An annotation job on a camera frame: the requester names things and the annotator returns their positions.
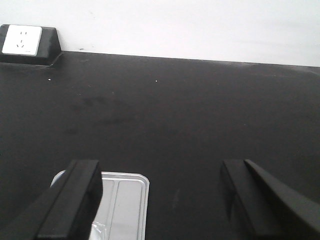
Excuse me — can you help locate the black white power socket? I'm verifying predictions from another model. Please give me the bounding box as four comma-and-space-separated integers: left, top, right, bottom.
0, 24, 62, 66

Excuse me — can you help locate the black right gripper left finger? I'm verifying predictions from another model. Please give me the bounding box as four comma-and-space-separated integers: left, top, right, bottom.
0, 160, 103, 240

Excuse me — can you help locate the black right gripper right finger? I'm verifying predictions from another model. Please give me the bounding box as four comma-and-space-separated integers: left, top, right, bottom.
220, 159, 320, 240

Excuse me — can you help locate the metal tray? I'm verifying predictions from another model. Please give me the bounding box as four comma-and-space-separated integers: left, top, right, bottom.
51, 170, 150, 240

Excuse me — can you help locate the clear glass beaker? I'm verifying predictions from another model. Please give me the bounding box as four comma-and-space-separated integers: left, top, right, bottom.
89, 221, 107, 240

